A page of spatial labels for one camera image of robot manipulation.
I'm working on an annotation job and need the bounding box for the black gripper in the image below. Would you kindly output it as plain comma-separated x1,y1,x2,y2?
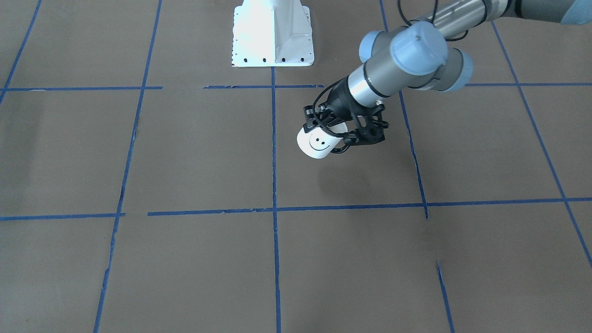
303,77,376,141

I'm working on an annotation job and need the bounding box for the white smiley face mug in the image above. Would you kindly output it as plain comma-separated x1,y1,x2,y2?
296,124,343,160

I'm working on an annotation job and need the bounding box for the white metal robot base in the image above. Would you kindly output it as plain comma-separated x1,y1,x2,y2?
231,0,315,68

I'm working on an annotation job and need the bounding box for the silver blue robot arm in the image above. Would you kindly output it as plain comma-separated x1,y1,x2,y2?
297,0,591,152

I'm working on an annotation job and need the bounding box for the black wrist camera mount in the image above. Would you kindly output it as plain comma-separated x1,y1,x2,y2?
343,104,389,146

